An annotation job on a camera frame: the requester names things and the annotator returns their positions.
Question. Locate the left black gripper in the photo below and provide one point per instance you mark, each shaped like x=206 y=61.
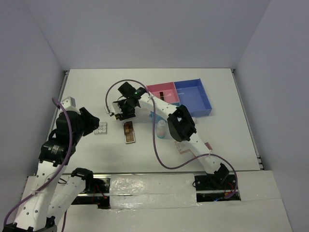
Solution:
x=92 y=122

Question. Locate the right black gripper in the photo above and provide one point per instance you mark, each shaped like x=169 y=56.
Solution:
x=125 y=115

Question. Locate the black gold lipstick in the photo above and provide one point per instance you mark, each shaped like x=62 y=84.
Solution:
x=118 y=117
x=161 y=94

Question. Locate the silver white pan palette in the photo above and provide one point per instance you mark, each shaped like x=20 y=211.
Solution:
x=102 y=129

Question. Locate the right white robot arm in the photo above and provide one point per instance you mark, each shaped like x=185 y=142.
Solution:
x=180 y=124

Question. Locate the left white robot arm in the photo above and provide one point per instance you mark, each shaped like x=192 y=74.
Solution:
x=43 y=208

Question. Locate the long brown eyeshadow palette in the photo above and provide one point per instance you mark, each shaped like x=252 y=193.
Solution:
x=129 y=132

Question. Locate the upright white pastel bottle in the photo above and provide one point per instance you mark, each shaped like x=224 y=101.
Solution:
x=161 y=129

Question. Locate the pink compact label up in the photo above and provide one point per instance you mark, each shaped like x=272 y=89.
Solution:
x=182 y=148

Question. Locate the pink blue purple organizer tray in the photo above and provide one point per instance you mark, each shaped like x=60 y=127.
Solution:
x=190 y=93

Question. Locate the pink blush palette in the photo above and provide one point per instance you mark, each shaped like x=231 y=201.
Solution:
x=208 y=146

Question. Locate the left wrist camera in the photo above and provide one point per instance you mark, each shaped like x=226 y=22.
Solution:
x=68 y=103

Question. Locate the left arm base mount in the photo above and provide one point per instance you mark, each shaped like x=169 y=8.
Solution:
x=96 y=193

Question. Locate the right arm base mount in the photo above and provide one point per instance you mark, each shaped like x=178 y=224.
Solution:
x=208 y=191

